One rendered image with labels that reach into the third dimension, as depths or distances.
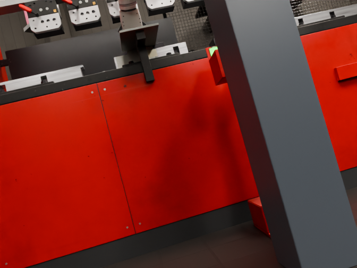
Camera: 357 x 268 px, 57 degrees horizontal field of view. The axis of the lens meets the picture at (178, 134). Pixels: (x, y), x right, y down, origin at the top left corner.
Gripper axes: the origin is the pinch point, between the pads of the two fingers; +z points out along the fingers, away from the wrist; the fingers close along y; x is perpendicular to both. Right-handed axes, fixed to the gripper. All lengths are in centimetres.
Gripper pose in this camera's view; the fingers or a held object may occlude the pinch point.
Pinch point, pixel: (134, 39)
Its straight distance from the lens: 175.6
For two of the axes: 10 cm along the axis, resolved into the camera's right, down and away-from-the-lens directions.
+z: 1.2, 7.9, 6.0
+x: 2.7, 5.6, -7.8
